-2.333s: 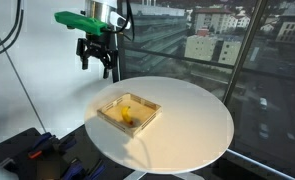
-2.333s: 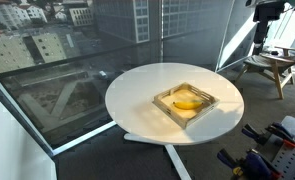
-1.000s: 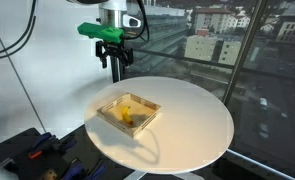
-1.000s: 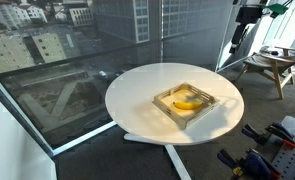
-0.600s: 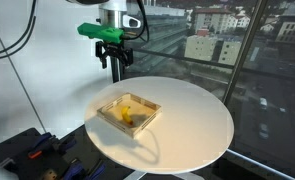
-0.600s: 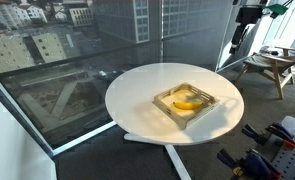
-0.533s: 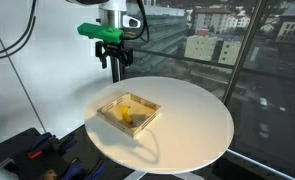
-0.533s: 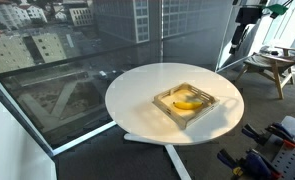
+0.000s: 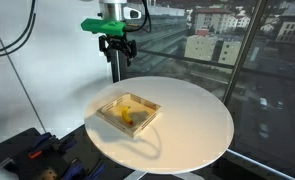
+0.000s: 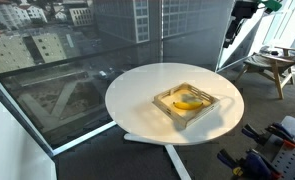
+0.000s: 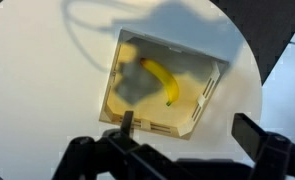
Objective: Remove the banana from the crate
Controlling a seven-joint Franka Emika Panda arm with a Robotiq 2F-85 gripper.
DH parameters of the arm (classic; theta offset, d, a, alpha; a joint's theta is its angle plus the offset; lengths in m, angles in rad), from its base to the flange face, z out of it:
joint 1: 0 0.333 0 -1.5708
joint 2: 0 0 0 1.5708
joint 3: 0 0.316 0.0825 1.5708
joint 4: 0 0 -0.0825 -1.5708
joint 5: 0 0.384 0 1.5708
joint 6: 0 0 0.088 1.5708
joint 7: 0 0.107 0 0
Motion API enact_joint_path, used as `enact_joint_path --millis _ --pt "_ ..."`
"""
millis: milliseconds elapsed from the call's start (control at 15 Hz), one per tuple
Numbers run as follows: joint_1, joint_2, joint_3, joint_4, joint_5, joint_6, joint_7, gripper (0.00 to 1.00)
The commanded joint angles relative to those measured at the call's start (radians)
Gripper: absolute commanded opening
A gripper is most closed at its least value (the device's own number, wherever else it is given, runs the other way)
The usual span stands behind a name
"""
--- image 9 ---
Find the shallow wooden crate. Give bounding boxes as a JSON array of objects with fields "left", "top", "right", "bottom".
[{"left": 96, "top": 92, "right": 163, "bottom": 139}]

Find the dark horizontal window rail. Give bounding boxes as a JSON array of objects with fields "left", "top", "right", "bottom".
[{"left": 133, "top": 46, "right": 295, "bottom": 84}]

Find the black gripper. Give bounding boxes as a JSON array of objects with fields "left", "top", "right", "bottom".
[{"left": 98, "top": 34, "right": 138, "bottom": 67}]

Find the white floor baseboard strip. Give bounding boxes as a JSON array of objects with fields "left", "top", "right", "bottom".
[{"left": 225, "top": 148, "right": 295, "bottom": 180}]

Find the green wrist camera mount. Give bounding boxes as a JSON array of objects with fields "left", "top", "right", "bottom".
[{"left": 80, "top": 17, "right": 127, "bottom": 37}]

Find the round white table top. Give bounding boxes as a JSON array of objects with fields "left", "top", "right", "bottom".
[{"left": 84, "top": 75, "right": 235, "bottom": 175}]

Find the blue handled clamp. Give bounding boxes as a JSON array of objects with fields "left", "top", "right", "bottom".
[
  {"left": 57, "top": 135, "right": 78, "bottom": 155},
  {"left": 86, "top": 160, "right": 107, "bottom": 180},
  {"left": 27, "top": 132, "right": 57, "bottom": 160},
  {"left": 61, "top": 159, "right": 87, "bottom": 180}
]

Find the white car outside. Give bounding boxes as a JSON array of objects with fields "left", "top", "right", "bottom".
[{"left": 258, "top": 97, "right": 269, "bottom": 112}]

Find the dark window mullion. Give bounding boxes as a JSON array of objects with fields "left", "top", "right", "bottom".
[{"left": 222, "top": 0, "right": 269, "bottom": 105}]

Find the white table base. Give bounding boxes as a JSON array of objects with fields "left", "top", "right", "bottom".
[{"left": 123, "top": 169, "right": 206, "bottom": 180}]

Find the perforated workbench top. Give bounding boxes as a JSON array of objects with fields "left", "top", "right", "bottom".
[{"left": 0, "top": 126, "right": 135, "bottom": 180}]

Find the dark window corner post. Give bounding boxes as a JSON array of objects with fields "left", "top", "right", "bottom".
[{"left": 108, "top": 33, "right": 128, "bottom": 84}]

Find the yellow toy banana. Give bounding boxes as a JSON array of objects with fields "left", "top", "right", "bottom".
[{"left": 120, "top": 105, "right": 134, "bottom": 127}]

